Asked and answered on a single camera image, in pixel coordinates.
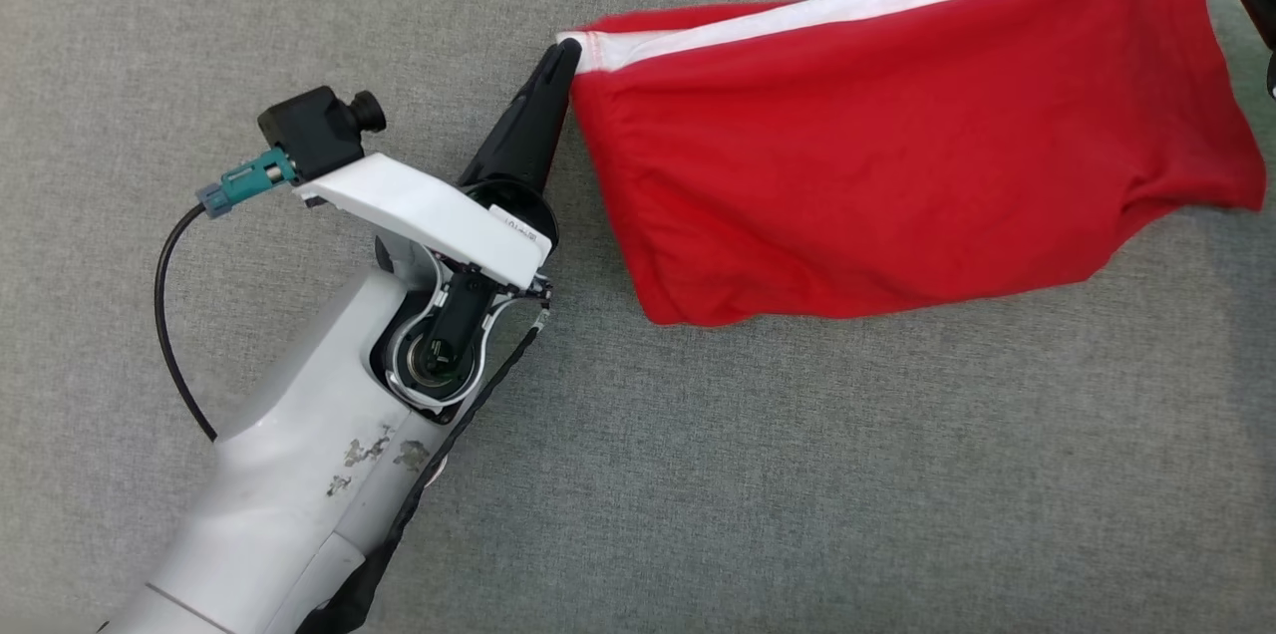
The red shorts with white stripes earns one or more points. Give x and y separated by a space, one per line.
897 165

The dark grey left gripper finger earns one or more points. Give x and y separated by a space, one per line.
523 131

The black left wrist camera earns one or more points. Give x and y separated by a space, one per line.
309 131

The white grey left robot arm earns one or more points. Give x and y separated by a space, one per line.
289 475

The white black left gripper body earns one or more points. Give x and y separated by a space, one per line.
429 210

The grey fabric sofa seat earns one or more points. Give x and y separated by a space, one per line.
897 475

